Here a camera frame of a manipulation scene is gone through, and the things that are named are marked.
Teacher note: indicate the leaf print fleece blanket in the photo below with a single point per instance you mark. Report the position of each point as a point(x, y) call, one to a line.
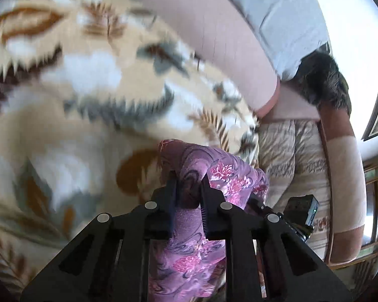
point(82, 100)

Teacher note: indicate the large striped floral cushion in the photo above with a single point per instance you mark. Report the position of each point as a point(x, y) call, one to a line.
point(302, 182)

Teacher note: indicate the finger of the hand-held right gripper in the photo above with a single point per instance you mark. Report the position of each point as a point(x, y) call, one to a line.
point(258, 206)

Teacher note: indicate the pink sofa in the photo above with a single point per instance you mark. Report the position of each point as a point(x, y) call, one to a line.
point(208, 37)

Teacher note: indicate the purple floral shirt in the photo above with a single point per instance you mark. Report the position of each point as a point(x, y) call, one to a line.
point(223, 176)

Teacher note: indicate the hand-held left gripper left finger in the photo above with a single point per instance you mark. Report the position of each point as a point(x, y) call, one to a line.
point(172, 201)

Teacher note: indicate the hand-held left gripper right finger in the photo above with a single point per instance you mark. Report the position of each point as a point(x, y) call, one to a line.
point(206, 207)

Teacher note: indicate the small striped floral pillow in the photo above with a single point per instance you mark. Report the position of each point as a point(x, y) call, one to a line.
point(289, 141)

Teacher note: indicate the grey pillow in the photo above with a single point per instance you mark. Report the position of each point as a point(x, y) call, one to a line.
point(286, 22)

